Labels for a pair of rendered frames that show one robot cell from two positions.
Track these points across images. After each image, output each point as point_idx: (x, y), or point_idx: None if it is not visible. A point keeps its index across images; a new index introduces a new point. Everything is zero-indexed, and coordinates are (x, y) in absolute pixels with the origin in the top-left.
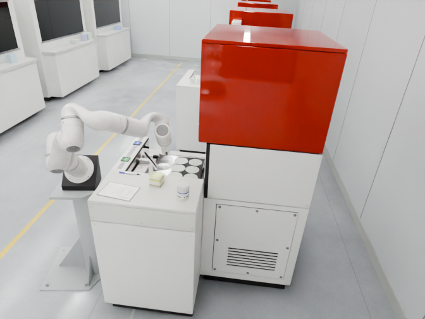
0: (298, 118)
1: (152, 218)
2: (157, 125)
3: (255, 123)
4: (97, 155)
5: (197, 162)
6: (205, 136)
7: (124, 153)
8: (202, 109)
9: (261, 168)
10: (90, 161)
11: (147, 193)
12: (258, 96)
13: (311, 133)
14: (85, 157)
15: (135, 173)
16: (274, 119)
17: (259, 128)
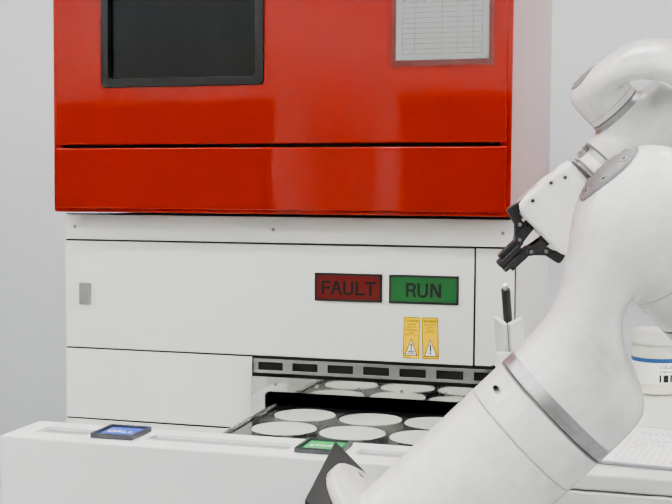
0: (543, 111)
1: None
2: (666, 84)
3: (532, 131)
4: (336, 443)
5: (306, 413)
6: (513, 189)
7: (242, 452)
8: (513, 85)
9: (534, 282)
10: (370, 477)
11: (652, 419)
12: (533, 43)
13: (546, 154)
14: (351, 472)
15: None
16: (537, 117)
17: (533, 147)
